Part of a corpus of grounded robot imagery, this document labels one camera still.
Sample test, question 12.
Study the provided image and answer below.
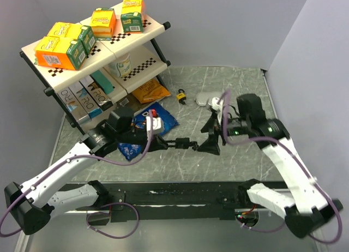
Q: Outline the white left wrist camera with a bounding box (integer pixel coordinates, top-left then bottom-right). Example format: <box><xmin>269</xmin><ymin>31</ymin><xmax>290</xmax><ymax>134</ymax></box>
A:
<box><xmin>146</xmin><ymin>116</ymin><xmax>164</xmax><ymax>136</ymax></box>

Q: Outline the white ro box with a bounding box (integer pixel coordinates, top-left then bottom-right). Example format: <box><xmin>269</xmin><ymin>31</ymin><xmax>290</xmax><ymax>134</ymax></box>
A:
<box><xmin>57</xmin><ymin>88</ymin><xmax>91</xmax><ymax>125</ymax></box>
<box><xmin>69</xmin><ymin>81</ymin><xmax>102</xmax><ymax>119</ymax></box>

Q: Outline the brown snack bag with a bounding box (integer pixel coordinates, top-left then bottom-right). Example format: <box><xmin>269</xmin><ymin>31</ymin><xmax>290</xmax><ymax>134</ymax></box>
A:
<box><xmin>116</xmin><ymin>94</ymin><xmax>143</xmax><ymax>116</ymax></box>

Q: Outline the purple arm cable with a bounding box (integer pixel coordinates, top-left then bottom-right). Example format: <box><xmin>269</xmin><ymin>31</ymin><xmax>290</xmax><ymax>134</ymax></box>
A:
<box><xmin>0</xmin><ymin>116</ymin><xmax>155</xmax><ymax>239</ymax></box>
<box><xmin>221</xmin><ymin>89</ymin><xmax>344</xmax><ymax>244</ymax></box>

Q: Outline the white paper cup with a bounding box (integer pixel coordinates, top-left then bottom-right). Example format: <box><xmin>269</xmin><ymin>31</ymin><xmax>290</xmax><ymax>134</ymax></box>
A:
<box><xmin>107</xmin><ymin>53</ymin><xmax>131</xmax><ymax>77</ymax></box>

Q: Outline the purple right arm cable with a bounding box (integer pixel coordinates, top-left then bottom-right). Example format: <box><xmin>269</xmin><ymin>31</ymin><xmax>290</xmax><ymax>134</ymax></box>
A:
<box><xmin>221</xmin><ymin>89</ymin><xmax>344</xmax><ymax>244</ymax></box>

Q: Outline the black padlock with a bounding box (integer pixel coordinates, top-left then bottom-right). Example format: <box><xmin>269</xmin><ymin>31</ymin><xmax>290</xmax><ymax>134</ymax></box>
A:
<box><xmin>166</xmin><ymin>137</ymin><xmax>198</xmax><ymax>151</ymax></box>

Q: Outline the grey silver sponge pad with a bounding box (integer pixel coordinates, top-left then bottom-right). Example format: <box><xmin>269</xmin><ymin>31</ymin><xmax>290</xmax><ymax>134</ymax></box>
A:
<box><xmin>195</xmin><ymin>91</ymin><xmax>222</xmax><ymax>107</ymax></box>

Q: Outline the middle white RO box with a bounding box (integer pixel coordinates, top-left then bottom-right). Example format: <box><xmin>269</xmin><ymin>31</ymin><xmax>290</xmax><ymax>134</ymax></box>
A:
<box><xmin>69</xmin><ymin>81</ymin><xmax>102</xmax><ymax>119</ymax></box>

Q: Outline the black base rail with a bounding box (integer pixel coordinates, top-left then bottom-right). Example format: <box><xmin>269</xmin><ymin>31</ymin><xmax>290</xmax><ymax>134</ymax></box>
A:
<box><xmin>65</xmin><ymin>182</ymin><xmax>276</xmax><ymax>223</ymax></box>

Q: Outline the yellow honey dijon chip bag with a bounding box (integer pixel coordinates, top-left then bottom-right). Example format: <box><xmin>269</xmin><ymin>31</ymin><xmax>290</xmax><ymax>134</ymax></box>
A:
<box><xmin>132</xmin><ymin>79</ymin><xmax>171</xmax><ymax>104</ymax></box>

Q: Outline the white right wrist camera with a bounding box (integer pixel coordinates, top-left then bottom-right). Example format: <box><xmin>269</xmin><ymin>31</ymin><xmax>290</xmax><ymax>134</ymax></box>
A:
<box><xmin>208</xmin><ymin>97</ymin><xmax>224</xmax><ymax>123</ymax></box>

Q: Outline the green yellow sponge box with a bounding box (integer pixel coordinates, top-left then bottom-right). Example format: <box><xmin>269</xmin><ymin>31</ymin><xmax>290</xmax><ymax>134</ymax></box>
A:
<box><xmin>120</xmin><ymin>0</ymin><xmax>145</xmax><ymax>33</ymax></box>

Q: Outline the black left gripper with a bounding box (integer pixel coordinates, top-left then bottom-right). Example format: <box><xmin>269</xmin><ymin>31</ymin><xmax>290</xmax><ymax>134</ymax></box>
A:
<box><xmin>117</xmin><ymin>126</ymin><xmax>168</xmax><ymax>154</ymax></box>

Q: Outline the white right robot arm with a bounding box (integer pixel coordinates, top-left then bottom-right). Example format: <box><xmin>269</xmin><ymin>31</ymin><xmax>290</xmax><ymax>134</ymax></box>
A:
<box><xmin>197</xmin><ymin>91</ymin><xmax>343</xmax><ymax>244</ymax></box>

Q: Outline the orange yellow sponge pack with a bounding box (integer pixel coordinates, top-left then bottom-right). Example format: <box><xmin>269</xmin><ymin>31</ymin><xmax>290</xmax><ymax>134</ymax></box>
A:
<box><xmin>90</xmin><ymin>8</ymin><xmax>117</xmax><ymax>39</ymax></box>

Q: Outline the teal box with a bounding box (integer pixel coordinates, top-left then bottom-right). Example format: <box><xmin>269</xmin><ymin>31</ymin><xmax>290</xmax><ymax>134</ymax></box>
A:
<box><xmin>91</xmin><ymin>70</ymin><xmax>114</xmax><ymax>95</ymax></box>

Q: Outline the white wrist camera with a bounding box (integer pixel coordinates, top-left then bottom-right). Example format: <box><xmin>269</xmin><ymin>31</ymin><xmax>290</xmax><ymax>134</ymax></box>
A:
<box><xmin>146</xmin><ymin>116</ymin><xmax>164</xmax><ymax>136</ymax></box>
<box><xmin>208</xmin><ymin>97</ymin><xmax>224</xmax><ymax>123</ymax></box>

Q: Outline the front orange sponge box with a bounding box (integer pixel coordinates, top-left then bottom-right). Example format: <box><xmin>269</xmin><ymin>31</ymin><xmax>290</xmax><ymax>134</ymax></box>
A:
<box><xmin>34</xmin><ymin>36</ymin><xmax>87</xmax><ymax>70</ymax></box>

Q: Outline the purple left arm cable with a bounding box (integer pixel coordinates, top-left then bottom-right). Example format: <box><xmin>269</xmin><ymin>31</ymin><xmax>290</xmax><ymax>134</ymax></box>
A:
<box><xmin>0</xmin><ymin>116</ymin><xmax>155</xmax><ymax>239</ymax></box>

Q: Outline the left white RO box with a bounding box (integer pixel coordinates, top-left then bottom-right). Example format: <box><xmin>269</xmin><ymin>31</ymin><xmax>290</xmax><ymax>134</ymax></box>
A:
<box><xmin>57</xmin><ymin>88</ymin><xmax>91</xmax><ymax>125</ymax></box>

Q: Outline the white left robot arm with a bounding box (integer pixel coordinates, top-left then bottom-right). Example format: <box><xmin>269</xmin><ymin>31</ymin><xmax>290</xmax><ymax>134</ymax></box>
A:
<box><xmin>4</xmin><ymin>107</ymin><xmax>164</xmax><ymax>235</ymax></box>

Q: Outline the yellow padlock with key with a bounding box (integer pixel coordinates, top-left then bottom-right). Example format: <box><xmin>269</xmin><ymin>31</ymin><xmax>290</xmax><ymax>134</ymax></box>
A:
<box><xmin>176</xmin><ymin>89</ymin><xmax>186</xmax><ymax>105</ymax></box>

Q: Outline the blue Doritos chip bag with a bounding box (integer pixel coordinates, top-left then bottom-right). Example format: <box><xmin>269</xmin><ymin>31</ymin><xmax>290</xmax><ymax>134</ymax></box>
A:
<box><xmin>117</xmin><ymin>101</ymin><xmax>179</xmax><ymax>162</ymax></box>

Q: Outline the beige two-tier shelf rack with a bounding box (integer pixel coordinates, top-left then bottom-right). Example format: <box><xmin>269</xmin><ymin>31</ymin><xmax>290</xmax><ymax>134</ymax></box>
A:
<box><xmin>20</xmin><ymin>15</ymin><xmax>171</xmax><ymax>133</ymax></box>

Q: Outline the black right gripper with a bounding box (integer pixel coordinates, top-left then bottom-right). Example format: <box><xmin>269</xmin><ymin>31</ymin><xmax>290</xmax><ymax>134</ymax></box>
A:
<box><xmin>197</xmin><ymin>111</ymin><xmax>250</xmax><ymax>155</ymax></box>

